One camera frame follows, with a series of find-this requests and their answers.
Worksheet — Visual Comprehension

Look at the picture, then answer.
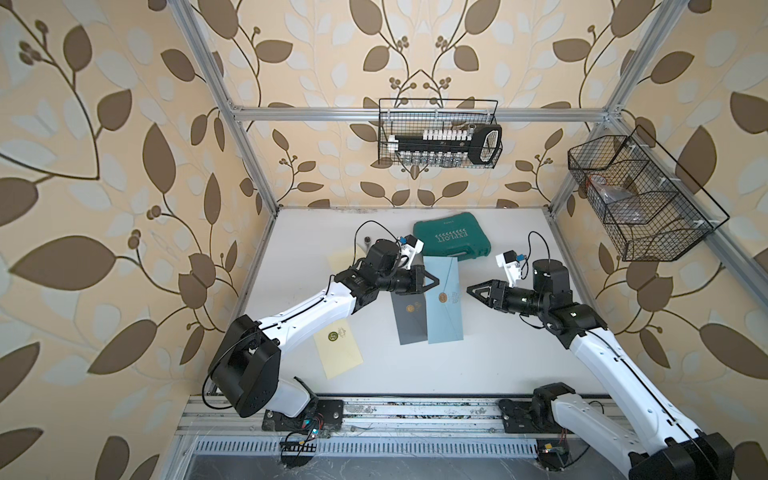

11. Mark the aluminium frame post right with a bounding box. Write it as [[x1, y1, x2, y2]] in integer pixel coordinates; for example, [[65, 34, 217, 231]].
[[547, 0, 691, 217]]

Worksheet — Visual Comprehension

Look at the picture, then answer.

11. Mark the cream envelope brown seal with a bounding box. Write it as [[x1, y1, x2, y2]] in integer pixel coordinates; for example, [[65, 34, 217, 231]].
[[326, 245, 366, 274]]

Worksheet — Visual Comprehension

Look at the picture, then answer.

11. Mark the aluminium frame post left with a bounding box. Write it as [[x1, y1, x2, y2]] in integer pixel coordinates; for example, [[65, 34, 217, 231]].
[[169, 0, 279, 218]]

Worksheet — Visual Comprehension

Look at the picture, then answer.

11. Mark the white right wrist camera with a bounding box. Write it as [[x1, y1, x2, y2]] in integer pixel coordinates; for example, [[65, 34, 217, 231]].
[[495, 250, 529, 287]]

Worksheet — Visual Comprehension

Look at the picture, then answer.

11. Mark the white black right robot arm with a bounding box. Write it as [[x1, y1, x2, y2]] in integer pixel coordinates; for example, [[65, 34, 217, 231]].
[[467, 250, 735, 479]]

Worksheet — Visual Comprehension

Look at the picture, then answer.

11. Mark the right small circuit board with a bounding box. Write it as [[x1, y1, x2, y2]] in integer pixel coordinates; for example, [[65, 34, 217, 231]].
[[536, 440, 570, 471]]

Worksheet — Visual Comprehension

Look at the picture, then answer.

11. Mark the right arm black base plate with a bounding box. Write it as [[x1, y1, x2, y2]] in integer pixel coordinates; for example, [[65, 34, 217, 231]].
[[497, 382, 576, 435]]

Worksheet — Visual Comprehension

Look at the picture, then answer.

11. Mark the green plastic tool case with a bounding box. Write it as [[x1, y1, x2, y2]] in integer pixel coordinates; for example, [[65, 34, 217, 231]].
[[413, 212, 491, 261]]

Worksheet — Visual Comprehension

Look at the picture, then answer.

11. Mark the plastic bag in basket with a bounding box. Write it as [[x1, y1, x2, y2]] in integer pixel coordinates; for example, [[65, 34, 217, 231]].
[[586, 175, 648, 225]]

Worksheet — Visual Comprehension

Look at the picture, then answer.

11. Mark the cream envelope green seal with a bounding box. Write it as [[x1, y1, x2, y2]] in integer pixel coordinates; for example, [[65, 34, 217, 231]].
[[313, 319, 364, 379]]

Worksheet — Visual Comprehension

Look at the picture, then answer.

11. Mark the black wire basket back wall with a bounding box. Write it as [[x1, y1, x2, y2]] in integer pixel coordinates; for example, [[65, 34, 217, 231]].
[[377, 97, 503, 170]]

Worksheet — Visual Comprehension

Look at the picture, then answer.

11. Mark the left small circuit board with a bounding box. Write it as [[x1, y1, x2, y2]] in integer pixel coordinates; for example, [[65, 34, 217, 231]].
[[279, 428, 320, 469]]

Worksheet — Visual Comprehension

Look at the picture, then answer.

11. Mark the dark grey envelope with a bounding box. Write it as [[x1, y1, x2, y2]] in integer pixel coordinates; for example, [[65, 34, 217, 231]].
[[391, 293, 428, 345]]

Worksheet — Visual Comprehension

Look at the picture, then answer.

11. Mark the black wire basket right wall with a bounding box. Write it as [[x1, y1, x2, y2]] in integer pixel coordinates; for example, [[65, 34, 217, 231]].
[[567, 125, 730, 262]]

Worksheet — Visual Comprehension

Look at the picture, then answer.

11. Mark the aluminium frame back crossbar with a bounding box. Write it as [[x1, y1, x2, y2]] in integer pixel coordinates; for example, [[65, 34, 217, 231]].
[[230, 106, 610, 124]]

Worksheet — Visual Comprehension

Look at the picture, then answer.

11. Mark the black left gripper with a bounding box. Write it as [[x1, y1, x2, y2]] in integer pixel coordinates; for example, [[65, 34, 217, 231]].
[[374, 265, 440, 294]]

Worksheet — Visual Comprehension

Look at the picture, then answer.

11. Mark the light blue-grey envelope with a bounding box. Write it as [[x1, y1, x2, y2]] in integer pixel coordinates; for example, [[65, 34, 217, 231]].
[[423, 256, 464, 344]]

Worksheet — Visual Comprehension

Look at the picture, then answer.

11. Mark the black socket set holder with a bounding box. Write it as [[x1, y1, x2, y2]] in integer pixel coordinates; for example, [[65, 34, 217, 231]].
[[383, 124, 503, 168]]

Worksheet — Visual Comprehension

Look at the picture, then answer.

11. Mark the small circuit board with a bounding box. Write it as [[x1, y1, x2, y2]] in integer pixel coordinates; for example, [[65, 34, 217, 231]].
[[536, 440, 570, 471], [279, 428, 320, 469]]

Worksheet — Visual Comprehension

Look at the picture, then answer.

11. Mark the black wire basket wall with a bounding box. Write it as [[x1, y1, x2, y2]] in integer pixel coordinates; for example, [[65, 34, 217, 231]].
[[567, 125, 730, 262], [377, 97, 503, 170]]

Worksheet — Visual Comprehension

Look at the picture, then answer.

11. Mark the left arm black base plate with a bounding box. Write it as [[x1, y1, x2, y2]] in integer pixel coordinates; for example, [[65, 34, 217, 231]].
[[261, 399, 344, 432]]

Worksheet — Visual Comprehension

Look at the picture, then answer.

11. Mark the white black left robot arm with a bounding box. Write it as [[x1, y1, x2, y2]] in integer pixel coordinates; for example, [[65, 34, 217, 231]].
[[206, 235, 439, 418]]

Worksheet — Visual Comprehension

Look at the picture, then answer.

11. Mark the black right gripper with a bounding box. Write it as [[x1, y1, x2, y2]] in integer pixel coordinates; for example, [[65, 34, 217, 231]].
[[467, 278, 548, 318]]

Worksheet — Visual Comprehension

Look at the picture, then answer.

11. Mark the aluminium frame post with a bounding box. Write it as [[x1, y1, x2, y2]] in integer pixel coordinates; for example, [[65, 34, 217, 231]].
[[547, 0, 691, 217], [169, 0, 279, 218]]

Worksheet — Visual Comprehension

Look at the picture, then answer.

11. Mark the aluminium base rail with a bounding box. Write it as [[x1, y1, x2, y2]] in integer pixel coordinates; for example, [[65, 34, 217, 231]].
[[173, 395, 676, 460]]

